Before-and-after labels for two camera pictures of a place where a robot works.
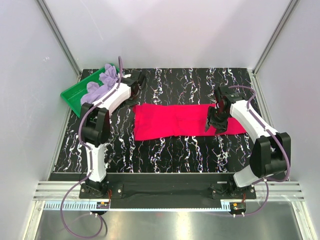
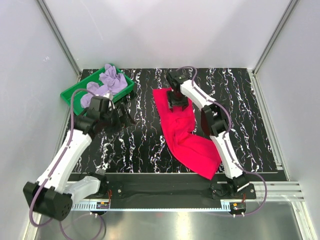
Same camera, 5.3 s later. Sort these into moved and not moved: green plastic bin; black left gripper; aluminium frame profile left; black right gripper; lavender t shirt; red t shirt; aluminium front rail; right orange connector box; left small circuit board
Moved: black left gripper; black right gripper; red t shirt
Not moved: left small circuit board; lavender t shirt; aluminium frame profile left; aluminium front rail; right orange connector box; green plastic bin
